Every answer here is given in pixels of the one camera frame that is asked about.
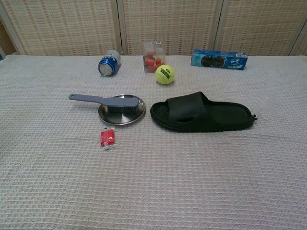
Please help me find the woven folding screen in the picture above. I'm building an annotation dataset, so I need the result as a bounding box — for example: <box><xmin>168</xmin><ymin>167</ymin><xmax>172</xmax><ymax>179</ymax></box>
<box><xmin>0</xmin><ymin>0</ymin><xmax>307</xmax><ymax>57</ymax></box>

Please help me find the grey cleaning brush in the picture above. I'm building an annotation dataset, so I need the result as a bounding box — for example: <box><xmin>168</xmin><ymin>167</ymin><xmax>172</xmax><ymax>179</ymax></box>
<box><xmin>68</xmin><ymin>93</ymin><xmax>140</xmax><ymax>114</ymax></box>

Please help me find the beige waffle table cloth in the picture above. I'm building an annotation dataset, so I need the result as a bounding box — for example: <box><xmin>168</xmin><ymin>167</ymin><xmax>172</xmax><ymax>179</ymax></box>
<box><xmin>0</xmin><ymin>54</ymin><xmax>307</xmax><ymax>230</ymax></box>

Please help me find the small red packet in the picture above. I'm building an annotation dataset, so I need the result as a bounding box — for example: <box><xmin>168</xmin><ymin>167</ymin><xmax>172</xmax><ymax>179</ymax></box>
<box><xmin>99</xmin><ymin>128</ymin><xmax>116</xmax><ymax>152</ymax></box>

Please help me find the yellow tennis ball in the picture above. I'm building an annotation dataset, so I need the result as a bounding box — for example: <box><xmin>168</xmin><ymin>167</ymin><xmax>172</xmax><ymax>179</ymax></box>
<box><xmin>155</xmin><ymin>64</ymin><xmax>176</xmax><ymax>85</ymax></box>

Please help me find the black rubber slipper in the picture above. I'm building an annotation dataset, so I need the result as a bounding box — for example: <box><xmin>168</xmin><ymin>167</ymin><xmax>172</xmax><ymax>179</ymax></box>
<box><xmin>150</xmin><ymin>91</ymin><xmax>260</xmax><ymax>133</ymax></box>

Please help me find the blue drink can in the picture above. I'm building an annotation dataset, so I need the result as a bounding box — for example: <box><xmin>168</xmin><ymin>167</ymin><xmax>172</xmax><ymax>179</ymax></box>
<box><xmin>98</xmin><ymin>50</ymin><xmax>121</xmax><ymax>78</ymax></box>

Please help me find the blue cookie box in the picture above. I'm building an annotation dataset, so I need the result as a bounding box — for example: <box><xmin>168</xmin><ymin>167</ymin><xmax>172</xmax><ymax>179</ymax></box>
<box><xmin>190</xmin><ymin>49</ymin><xmax>248</xmax><ymax>71</ymax></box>

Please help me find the round stainless steel plate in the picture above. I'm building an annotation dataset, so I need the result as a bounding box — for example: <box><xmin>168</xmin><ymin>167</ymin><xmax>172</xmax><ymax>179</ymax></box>
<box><xmin>97</xmin><ymin>94</ymin><xmax>147</xmax><ymax>126</ymax></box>

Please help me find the clear box with orange pieces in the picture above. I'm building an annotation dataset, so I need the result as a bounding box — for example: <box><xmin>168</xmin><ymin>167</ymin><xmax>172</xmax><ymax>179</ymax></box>
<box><xmin>143</xmin><ymin>41</ymin><xmax>165</xmax><ymax>74</ymax></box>

